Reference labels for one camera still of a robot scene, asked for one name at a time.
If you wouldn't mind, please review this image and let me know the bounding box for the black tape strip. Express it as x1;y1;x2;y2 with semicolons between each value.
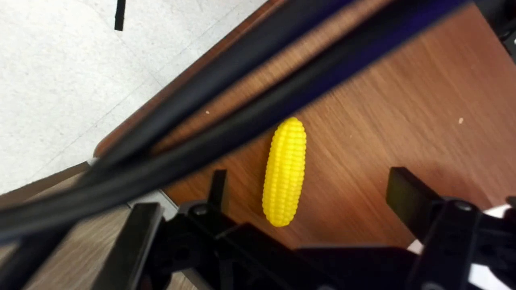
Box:
114;0;127;31

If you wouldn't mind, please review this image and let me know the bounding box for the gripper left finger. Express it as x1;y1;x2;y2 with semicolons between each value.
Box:
94;169;335;290

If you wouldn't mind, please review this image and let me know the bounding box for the yellow corn toy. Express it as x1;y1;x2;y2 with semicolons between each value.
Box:
262;117;307;227

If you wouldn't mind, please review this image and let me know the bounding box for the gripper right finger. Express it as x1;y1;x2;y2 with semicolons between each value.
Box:
386;167;516;290

